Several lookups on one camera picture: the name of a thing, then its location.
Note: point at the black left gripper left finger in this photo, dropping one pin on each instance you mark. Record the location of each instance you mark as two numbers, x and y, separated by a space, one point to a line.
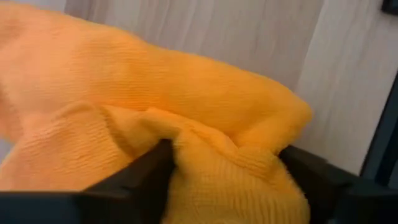
109 202

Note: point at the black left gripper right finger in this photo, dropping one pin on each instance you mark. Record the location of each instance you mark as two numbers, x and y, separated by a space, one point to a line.
342 199

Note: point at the orange microfiber towel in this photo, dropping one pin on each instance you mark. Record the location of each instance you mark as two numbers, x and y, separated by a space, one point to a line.
155 87

